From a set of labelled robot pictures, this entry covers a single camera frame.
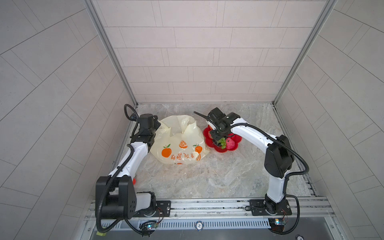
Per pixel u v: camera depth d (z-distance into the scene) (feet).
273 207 2.05
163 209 2.32
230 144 2.84
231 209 2.37
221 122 2.07
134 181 2.58
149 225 2.11
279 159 1.56
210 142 2.97
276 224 2.24
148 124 2.03
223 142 2.78
